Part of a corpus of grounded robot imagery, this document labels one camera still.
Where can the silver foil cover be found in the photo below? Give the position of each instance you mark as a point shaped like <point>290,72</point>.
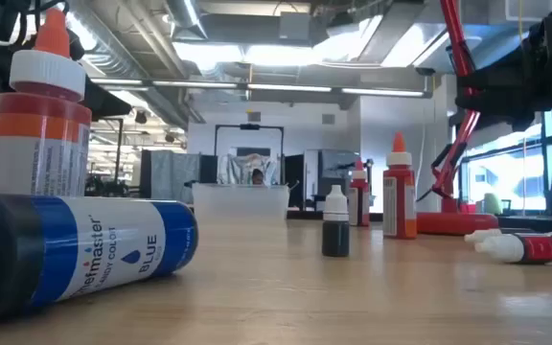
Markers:
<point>237,167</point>

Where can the clear plastic bin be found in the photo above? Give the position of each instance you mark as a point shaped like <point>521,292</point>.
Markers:
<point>237,203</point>

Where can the green round object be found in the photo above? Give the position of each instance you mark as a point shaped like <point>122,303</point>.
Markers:
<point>492,205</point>

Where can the red desk lamp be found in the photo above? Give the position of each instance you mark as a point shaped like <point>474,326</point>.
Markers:
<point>453,223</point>

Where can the small red-label dropper bottle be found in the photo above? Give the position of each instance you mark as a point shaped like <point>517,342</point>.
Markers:
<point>515,248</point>

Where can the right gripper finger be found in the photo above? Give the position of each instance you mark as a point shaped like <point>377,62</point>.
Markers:
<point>501,79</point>
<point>501,110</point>

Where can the black upright panel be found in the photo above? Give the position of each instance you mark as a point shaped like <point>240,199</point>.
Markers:
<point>295,182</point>

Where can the orange-tipped red-banded bottle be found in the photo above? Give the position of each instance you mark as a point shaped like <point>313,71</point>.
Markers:
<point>36,144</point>

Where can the ceiling light strip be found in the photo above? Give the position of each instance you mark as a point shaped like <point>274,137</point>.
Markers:
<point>381,92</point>
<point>290,88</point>
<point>194,85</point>

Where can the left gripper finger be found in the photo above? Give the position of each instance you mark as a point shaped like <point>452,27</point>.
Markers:
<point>106,105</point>

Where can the orange-tipped orange bottle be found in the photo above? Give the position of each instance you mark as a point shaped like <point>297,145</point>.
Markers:
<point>399,201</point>

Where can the blue-label Chefmaster bottle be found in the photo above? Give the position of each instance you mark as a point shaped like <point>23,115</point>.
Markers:
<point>113,249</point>

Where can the person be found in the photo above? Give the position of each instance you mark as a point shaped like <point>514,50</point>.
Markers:
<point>257,176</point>

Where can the black metal frame station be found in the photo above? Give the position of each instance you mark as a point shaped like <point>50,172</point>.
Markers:
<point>119,153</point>
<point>249,127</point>

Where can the grey partition panel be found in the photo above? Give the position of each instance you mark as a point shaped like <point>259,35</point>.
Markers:
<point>170,175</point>

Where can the small white-capped dropper bottle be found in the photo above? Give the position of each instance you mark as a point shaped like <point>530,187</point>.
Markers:
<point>482,235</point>

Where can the black table frame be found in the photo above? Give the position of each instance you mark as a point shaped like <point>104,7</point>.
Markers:
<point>305,215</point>

